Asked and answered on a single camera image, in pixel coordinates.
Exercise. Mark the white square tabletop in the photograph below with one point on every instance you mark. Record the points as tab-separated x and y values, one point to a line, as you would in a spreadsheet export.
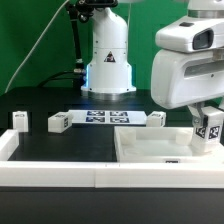
161	145

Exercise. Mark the white U-shaped fence wall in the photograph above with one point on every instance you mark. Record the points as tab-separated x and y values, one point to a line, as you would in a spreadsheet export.
103	175

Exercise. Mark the white marker base plate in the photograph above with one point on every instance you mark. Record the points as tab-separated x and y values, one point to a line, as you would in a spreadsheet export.
108	117

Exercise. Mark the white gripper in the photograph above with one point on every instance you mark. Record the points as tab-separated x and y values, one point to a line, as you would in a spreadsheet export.
189	68

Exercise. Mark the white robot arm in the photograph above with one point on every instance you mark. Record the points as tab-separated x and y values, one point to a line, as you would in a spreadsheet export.
109	74

